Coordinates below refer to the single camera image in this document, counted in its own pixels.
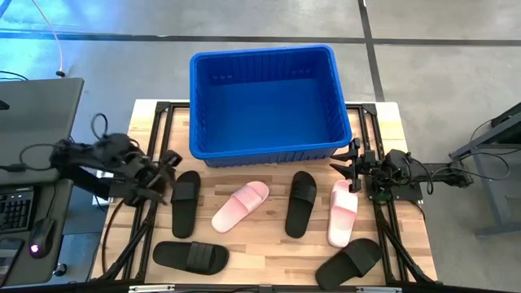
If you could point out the pink rubber slide sandal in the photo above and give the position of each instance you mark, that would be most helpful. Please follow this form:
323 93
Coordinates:
342 224
232 211

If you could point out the white paper label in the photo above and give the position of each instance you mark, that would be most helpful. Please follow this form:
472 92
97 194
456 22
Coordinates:
99 200

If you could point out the silver metal bracket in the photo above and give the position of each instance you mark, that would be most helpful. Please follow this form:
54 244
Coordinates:
378 289
150 288

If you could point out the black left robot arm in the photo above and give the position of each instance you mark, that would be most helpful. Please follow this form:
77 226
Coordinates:
110 158

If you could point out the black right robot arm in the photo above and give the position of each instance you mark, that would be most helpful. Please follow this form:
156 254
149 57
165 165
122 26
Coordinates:
447 173

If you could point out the black computer mouse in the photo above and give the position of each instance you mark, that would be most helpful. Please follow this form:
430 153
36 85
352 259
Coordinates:
42 234

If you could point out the dark grey side desk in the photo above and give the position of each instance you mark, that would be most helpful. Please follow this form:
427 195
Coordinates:
61 228

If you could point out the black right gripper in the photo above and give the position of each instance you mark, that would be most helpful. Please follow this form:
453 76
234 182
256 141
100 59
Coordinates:
368 163

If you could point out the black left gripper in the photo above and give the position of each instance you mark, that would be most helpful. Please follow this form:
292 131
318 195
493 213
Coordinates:
156 173

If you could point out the black rubber slide sandal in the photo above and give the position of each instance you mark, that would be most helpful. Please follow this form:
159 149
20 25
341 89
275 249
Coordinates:
338 270
171 254
185 215
299 215

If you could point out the green circuit board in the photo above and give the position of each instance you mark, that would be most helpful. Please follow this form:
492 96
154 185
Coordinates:
381 198

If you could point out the grey desk with laptop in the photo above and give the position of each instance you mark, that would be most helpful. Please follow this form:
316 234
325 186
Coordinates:
40 130

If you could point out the dark metal desk frame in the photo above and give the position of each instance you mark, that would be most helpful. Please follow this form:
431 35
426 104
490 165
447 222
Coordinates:
488 195

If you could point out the black smartphone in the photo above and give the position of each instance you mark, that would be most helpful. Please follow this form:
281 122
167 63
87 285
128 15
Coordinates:
10 256

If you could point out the blue plastic bin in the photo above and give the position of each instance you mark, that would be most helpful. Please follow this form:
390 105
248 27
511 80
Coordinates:
264 110

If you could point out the black round knob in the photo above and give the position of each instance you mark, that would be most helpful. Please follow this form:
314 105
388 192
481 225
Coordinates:
60 269

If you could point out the black aluminium rig frame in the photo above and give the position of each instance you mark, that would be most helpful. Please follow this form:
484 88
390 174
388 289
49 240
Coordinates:
163 106

